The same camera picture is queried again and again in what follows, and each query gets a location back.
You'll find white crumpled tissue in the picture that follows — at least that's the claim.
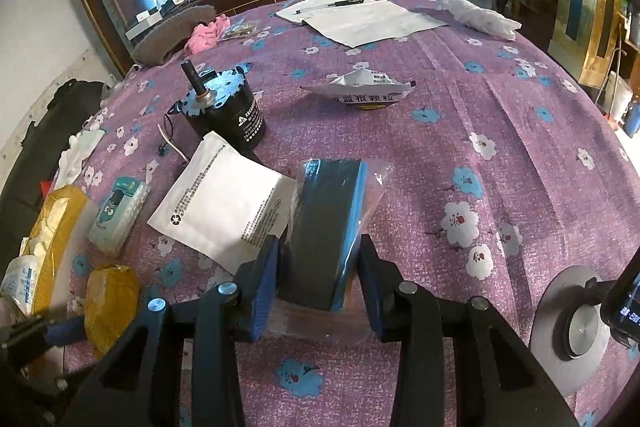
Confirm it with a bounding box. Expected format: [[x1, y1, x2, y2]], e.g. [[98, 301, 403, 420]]
[[439, 0, 522, 41]]

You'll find black electric motor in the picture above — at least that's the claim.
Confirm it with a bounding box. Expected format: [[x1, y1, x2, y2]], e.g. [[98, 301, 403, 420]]
[[168, 60, 267, 154]]

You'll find white blue wipes pack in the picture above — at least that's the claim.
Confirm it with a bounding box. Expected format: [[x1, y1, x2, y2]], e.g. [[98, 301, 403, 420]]
[[1, 255, 41, 315]]

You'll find black luggage bag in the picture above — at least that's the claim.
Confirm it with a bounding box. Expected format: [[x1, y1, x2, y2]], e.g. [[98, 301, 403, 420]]
[[0, 79, 103, 269]]

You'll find blue sponge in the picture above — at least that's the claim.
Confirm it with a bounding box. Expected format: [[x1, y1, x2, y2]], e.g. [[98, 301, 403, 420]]
[[267, 158, 394, 343]]

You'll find smartphone on stand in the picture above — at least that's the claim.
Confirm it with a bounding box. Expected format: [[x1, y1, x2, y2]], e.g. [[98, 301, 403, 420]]
[[601, 251, 640, 349]]

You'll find white printed pouch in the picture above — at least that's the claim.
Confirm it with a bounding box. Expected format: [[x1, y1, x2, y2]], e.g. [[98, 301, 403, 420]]
[[148, 132, 295, 273]]

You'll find yellow snack packet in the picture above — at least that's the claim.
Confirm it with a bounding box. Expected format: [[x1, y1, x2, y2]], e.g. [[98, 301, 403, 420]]
[[84, 265, 140, 357]]

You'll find pink cloth scrunchie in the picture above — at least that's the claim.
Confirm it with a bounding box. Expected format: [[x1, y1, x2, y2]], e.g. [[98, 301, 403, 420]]
[[184, 15, 231, 55]]

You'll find yellow edged white box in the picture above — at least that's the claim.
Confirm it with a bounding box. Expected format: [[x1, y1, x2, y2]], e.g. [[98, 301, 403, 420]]
[[18, 185, 98, 315]]

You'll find teal tissue pack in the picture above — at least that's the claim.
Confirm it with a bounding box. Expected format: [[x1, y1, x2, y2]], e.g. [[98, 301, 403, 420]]
[[88, 176, 151, 259]]

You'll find purple floral tablecloth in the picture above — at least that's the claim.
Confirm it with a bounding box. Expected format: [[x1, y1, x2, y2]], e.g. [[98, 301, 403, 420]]
[[76, 1, 639, 426]]

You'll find grey brown cushion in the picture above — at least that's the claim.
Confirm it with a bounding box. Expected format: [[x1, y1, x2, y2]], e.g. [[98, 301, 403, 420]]
[[131, 5, 217, 67]]

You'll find round metal stand base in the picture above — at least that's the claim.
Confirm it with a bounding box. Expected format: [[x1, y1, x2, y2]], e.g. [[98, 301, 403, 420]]
[[529, 265, 610, 397]]

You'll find black pen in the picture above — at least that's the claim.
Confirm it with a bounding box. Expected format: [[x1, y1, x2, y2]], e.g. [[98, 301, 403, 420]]
[[295, 0, 364, 15]]

